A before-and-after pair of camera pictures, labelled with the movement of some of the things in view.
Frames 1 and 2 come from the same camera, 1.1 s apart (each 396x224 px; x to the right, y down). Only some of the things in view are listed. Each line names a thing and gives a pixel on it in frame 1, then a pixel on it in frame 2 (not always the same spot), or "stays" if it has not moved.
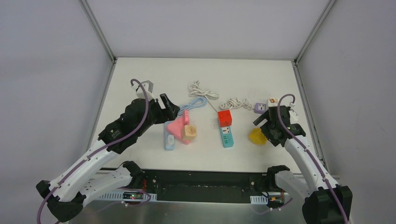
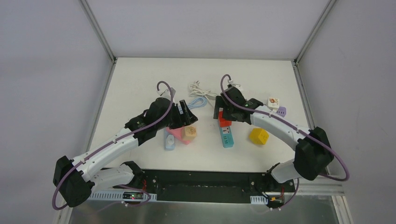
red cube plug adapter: x=225 y=118 stays
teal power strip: x=226 y=136 stays
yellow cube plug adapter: x=257 y=136 stays
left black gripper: x=161 y=108 to x=183 y=112
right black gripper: x=270 y=121 to x=223 y=106
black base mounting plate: x=204 y=185 stays
